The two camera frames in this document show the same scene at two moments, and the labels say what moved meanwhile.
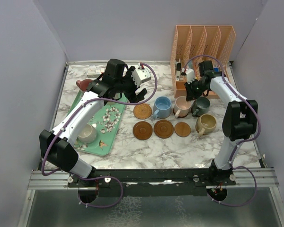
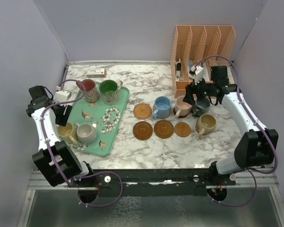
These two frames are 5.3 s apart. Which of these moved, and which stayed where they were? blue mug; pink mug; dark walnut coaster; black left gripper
Moved: black left gripper
Stayed: blue mug; dark walnut coaster; pink mug
